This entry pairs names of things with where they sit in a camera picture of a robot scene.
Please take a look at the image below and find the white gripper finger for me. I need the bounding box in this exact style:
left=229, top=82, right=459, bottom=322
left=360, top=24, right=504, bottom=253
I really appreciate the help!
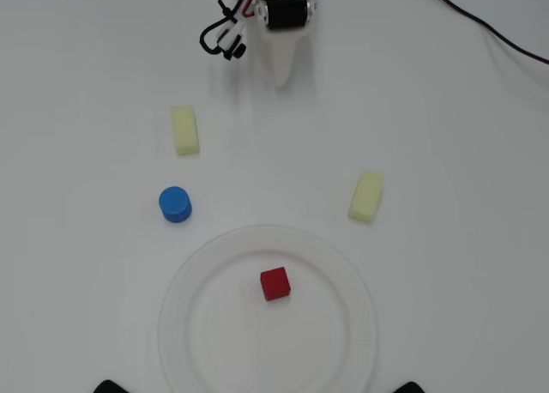
left=256, top=26, right=317, bottom=89

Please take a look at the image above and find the long black cable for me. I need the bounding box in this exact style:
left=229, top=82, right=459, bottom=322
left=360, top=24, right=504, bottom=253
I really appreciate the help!
left=423, top=0, right=549, bottom=65

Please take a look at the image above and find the white paper plate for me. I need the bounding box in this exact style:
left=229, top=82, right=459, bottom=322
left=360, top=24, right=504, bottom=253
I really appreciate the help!
left=157, top=224, right=381, bottom=393

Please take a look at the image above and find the black stand foot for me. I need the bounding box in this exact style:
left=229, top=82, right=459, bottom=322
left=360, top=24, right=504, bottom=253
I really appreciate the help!
left=93, top=379, right=130, bottom=393
left=391, top=380, right=432, bottom=393

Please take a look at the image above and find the blue ribbed cylinder block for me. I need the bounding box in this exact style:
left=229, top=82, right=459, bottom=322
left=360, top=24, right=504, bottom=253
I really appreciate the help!
left=158, top=185, right=193, bottom=224

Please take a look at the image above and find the red white black servo wire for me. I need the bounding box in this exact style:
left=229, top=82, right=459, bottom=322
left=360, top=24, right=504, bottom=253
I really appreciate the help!
left=238, top=0, right=268, bottom=20

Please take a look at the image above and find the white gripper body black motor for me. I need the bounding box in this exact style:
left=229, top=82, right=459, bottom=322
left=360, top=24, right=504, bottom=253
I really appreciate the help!
left=222, top=0, right=319, bottom=33

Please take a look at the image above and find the red cube block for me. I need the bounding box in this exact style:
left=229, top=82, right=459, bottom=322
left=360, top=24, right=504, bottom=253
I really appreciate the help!
left=259, top=266, right=292, bottom=303

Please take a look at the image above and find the pale yellow sponge block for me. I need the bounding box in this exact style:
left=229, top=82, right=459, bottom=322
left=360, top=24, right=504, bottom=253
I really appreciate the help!
left=170, top=105, right=202, bottom=157
left=347, top=168, right=385, bottom=225

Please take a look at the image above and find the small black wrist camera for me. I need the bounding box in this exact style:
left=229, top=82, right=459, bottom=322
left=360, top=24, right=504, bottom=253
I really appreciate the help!
left=215, top=18, right=249, bottom=63

